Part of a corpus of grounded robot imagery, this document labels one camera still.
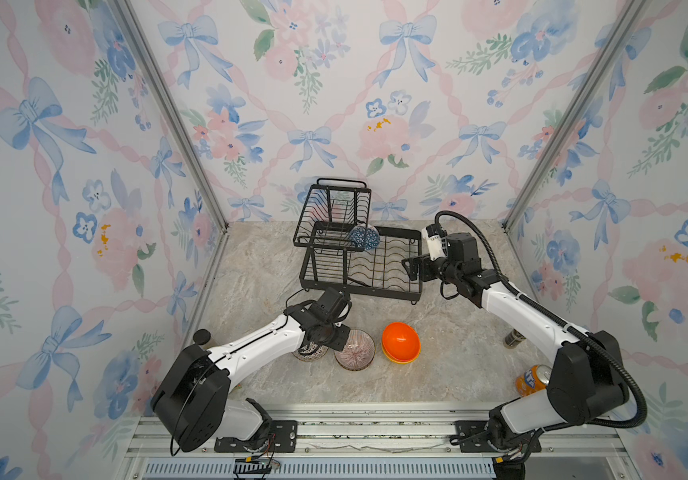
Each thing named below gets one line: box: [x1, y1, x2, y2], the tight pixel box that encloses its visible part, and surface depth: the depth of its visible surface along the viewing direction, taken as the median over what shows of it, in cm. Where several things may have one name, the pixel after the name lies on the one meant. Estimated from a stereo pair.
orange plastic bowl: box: [383, 322, 421, 361], surface depth 86 cm
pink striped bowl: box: [333, 329, 376, 372], surface depth 85 cm
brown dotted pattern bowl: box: [292, 341, 329, 362], surface depth 74 cm
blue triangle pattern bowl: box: [349, 225, 381, 251], surface depth 112 cm
